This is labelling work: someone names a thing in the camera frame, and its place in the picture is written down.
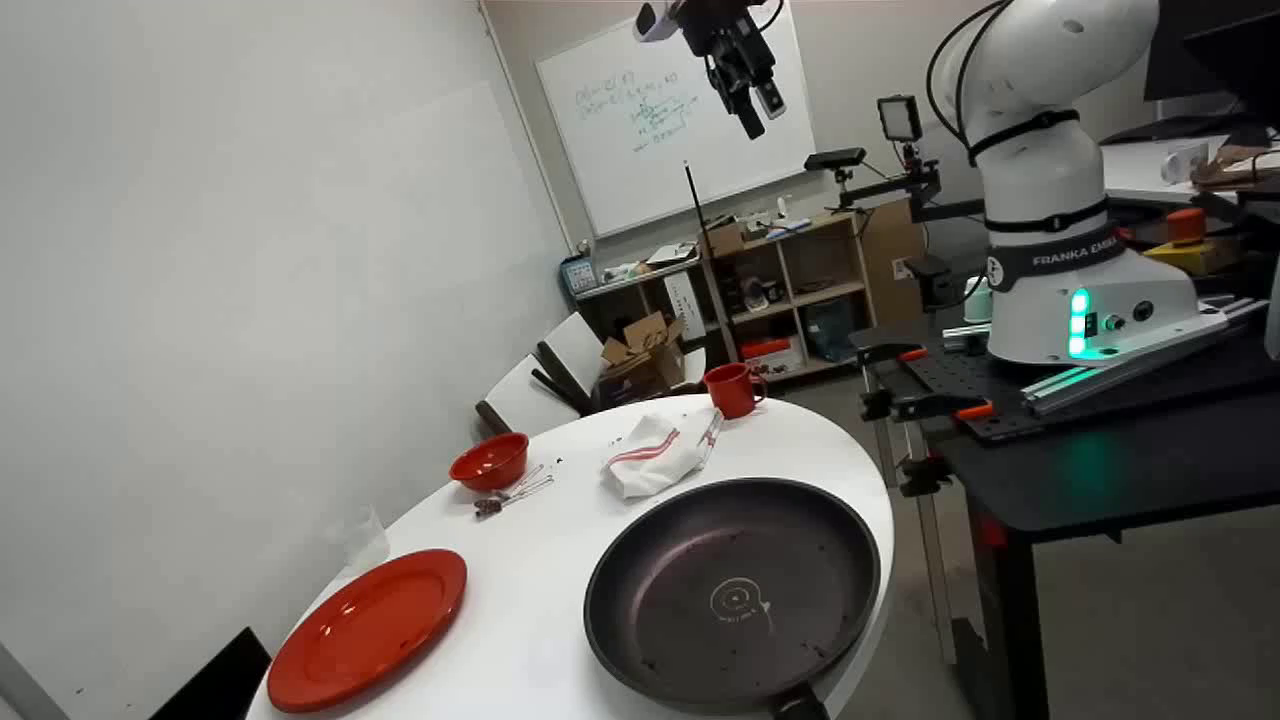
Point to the wooden chair with white canvas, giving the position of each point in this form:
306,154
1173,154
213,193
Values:
561,372

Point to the black frying pan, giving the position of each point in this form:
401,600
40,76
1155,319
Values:
735,592

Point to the small dark scraps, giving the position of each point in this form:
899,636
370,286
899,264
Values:
488,506

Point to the red plate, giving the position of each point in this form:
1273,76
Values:
364,630

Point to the red box in shelf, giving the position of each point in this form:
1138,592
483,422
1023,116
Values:
770,359

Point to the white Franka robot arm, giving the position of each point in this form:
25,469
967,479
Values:
1053,161

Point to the camera on black arm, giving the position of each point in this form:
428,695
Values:
899,120

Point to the black workbench table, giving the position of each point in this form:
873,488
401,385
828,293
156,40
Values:
1132,455

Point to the cardboard box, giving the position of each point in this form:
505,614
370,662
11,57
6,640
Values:
647,353

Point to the whiteboard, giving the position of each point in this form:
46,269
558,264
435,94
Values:
667,120

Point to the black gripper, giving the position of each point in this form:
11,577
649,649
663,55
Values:
724,40

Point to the white red-striped cloth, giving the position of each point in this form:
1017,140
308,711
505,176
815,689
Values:
657,457

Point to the wooden shelf unit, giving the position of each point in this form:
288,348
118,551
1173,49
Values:
803,293

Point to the aluminium rail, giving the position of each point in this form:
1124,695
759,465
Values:
1132,353

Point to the red emergency stop button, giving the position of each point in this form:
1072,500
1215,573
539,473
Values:
1184,225

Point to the red bowl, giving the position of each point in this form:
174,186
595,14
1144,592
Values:
488,463

